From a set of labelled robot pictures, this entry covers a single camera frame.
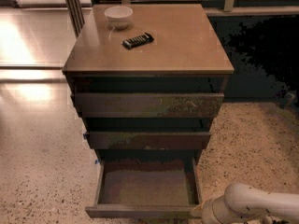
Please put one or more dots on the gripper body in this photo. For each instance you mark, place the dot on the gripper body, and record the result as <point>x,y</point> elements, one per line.
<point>209,212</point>

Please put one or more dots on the white bowl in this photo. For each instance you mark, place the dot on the white bowl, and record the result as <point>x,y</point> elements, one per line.
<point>119,17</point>

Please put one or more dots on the brown drawer cabinet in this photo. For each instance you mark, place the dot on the brown drawer cabinet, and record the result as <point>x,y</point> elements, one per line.
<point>185,57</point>

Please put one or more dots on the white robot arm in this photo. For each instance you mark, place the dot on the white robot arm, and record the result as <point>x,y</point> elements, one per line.
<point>241,203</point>

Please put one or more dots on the drawer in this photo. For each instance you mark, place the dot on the drawer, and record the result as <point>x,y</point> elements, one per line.
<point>135,188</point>
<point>148,105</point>
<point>139,140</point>

